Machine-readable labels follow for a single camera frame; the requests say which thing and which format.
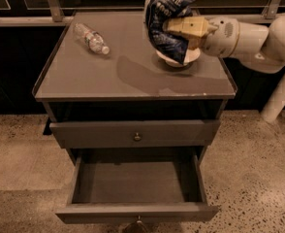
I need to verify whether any white post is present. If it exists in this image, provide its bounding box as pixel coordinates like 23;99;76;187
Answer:
261;74;285;122

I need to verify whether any white paper bowl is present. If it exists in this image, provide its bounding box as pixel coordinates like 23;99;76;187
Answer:
156;49;201;68

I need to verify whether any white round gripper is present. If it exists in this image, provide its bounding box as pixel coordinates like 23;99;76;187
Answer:
164;17;239;57

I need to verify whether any blue chip bag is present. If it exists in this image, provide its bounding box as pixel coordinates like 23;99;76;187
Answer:
144;0;196;64

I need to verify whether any metal railing frame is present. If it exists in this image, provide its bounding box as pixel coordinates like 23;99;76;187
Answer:
0;0;285;28

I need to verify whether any open grey middle drawer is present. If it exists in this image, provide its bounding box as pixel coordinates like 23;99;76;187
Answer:
56;153;218;224

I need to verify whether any brass top drawer knob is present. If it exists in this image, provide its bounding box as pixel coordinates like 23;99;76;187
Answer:
133;132;142;142

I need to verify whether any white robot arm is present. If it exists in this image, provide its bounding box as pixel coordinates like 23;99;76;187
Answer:
164;16;285;74

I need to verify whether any brass middle drawer knob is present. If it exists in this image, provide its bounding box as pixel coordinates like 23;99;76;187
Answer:
123;219;149;233

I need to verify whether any grey top drawer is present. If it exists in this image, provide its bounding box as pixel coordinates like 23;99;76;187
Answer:
50;119;220;149

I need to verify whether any brass drawer knob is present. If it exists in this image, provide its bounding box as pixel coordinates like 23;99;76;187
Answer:
133;132;142;142
123;219;149;233

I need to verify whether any clear plastic water bottle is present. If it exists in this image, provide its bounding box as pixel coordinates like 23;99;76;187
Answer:
74;23;110;55

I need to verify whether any grey drawer cabinet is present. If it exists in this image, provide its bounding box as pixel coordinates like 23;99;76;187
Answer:
33;12;237;159

